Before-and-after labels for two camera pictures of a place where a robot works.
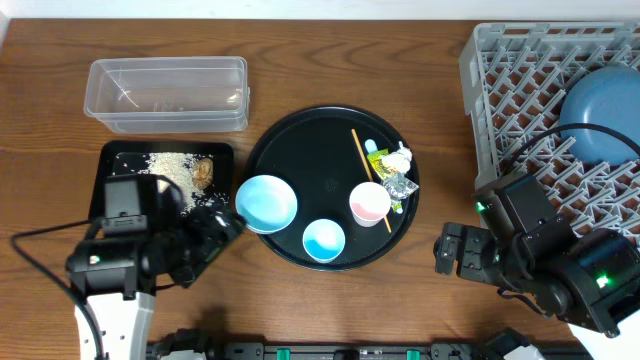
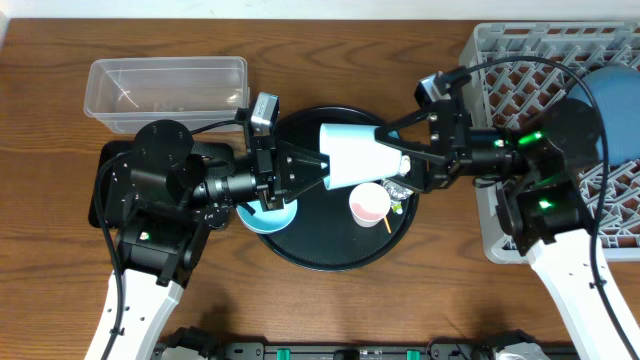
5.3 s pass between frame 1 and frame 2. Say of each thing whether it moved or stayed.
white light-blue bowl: stayed
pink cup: stayed
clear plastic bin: stayed
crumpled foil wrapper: stayed
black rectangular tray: stayed
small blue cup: moved
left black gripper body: moved
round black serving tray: stayed
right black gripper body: moved
